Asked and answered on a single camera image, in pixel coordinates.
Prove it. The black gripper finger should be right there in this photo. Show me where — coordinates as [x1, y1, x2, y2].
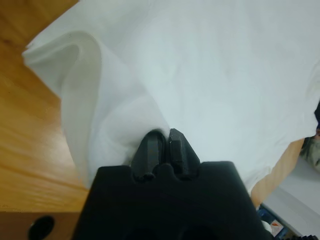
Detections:
[130, 130, 166, 179]
[167, 128, 201, 180]

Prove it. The white T-shirt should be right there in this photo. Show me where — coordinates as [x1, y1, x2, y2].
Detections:
[21, 0, 320, 198]

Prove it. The small white orange box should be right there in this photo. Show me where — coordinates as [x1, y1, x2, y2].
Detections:
[268, 219, 285, 237]

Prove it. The bystander person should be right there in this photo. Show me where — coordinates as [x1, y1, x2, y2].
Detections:
[298, 98, 320, 173]

